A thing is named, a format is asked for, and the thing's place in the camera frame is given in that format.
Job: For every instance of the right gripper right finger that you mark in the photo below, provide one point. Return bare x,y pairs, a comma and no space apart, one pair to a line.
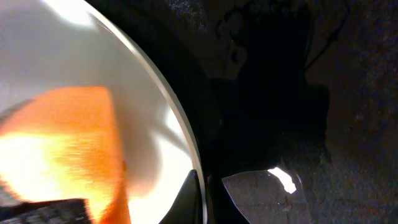
264,197

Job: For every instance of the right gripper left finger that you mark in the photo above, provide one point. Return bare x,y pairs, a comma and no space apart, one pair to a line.
187,207

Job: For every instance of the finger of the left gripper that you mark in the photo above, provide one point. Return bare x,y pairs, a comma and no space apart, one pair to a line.
70,211

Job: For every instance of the orange green scrub sponge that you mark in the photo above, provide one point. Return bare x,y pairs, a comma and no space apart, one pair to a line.
65,144

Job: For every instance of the pale green plate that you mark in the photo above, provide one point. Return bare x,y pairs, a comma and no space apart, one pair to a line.
46,45

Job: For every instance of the round black tray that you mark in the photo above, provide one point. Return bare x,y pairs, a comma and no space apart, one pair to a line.
309,87

